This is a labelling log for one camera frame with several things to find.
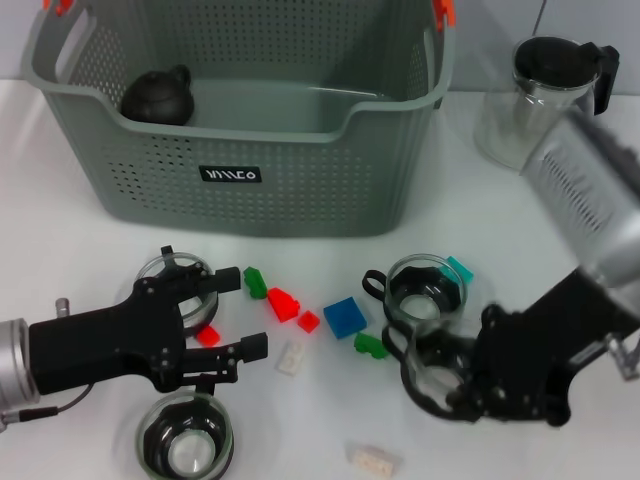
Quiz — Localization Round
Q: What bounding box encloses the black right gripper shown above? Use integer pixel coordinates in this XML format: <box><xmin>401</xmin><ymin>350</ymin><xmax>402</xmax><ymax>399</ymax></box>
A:
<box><xmin>444</xmin><ymin>269</ymin><xmax>626</xmax><ymax>427</ymax></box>

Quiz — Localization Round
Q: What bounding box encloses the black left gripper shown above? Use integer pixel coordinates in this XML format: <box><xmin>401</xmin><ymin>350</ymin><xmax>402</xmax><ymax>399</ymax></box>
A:
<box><xmin>28</xmin><ymin>267</ymin><xmax>269</xmax><ymax>395</ymax></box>

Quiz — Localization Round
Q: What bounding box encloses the glass teacup with black holder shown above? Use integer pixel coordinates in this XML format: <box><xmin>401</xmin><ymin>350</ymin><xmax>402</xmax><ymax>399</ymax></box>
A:
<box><xmin>363</xmin><ymin>253</ymin><xmax>471</xmax><ymax>332</ymax></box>
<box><xmin>133</xmin><ymin>244</ymin><xmax>220</xmax><ymax>334</ymax></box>
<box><xmin>135</xmin><ymin>384</ymin><xmax>235</xmax><ymax>479</ymax></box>
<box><xmin>382</xmin><ymin>319</ymin><xmax>484</xmax><ymax>421</ymax></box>

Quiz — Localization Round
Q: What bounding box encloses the grey-green perforated storage bin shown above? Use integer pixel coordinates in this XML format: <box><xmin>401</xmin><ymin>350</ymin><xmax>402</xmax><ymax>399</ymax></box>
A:
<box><xmin>20</xmin><ymin>0</ymin><xmax>457</xmax><ymax>239</ymax></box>

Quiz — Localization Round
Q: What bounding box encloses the green toy brick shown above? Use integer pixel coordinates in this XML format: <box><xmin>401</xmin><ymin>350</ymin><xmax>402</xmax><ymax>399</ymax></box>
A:
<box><xmin>243</xmin><ymin>267</ymin><xmax>269</xmax><ymax>300</ymax></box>
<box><xmin>353</xmin><ymin>332</ymin><xmax>390</xmax><ymax>361</ymax></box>

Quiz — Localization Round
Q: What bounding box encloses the large red sloped brick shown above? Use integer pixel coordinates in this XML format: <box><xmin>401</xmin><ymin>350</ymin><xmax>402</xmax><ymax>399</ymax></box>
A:
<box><xmin>267</xmin><ymin>287</ymin><xmax>303</xmax><ymax>324</ymax></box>

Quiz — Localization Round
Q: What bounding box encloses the white flat plate brick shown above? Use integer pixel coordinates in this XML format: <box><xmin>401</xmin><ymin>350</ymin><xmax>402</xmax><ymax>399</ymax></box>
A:
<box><xmin>273</xmin><ymin>340</ymin><xmax>310</xmax><ymax>375</ymax></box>

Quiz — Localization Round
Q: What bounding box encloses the blue square plate brick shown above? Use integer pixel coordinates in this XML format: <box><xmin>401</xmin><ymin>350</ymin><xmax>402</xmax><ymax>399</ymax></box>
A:
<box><xmin>323</xmin><ymin>296</ymin><xmax>369</xmax><ymax>340</ymax></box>

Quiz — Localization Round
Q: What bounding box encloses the white long studded brick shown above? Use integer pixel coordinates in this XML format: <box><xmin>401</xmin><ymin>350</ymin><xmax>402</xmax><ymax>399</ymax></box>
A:
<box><xmin>345</xmin><ymin>440</ymin><xmax>404</xmax><ymax>476</ymax></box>

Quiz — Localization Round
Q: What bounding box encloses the teal square plate brick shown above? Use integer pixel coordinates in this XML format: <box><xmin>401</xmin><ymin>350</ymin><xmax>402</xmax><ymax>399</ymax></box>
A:
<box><xmin>446</xmin><ymin>255</ymin><xmax>475</xmax><ymax>286</ymax></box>

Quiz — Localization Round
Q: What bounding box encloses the black round teapot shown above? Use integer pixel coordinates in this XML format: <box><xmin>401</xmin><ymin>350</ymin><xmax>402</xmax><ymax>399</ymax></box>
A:
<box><xmin>120</xmin><ymin>63</ymin><xmax>196</xmax><ymax>126</ymax></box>

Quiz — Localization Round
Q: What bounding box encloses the glass pitcher with black lid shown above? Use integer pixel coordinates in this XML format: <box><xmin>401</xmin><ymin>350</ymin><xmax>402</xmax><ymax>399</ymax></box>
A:
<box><xmin>473</xmin><ymin>34</ymin><xmax>622</xmax><ymax>174</ymax></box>

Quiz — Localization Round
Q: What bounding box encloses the right wrist cable with plug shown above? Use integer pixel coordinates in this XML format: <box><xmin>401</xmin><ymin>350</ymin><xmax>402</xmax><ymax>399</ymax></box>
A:
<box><xmin>607</xmin><ymin>333</ymin><xmax>640</xmax><ymax>380</ymax></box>

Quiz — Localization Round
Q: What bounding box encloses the wrist cable with plug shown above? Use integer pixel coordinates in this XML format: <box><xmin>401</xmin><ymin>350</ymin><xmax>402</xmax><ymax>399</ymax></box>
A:
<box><xmin>0</xmin><ymin>384</ymin><xmax>92</xmax><ymax>432</ymax></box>
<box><xmin>607</xmin><ymin>333</ymin><xmax>640</xmax><ymax>380</ymax></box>

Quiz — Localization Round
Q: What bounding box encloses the left wrist cable with plug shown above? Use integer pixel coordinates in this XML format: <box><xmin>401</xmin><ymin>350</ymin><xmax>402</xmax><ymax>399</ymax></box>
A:
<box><xmin>0</xmin><ymin>384</ymin><xmax>92</xmax><ymax>432</ymax></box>

